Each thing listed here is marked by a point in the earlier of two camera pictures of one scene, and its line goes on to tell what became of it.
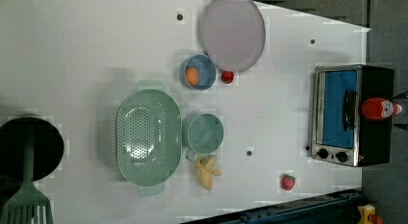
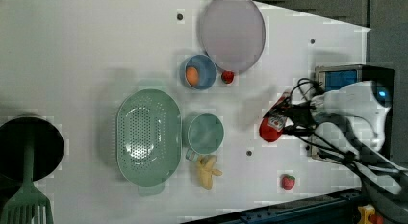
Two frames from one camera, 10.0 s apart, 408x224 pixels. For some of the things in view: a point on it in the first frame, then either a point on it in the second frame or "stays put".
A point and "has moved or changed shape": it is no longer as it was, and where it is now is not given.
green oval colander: (149, 136) stays put
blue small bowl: (197, 72) stays put
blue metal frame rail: (337, 208) stays put
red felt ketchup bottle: (377, 109) has moved or changed shape
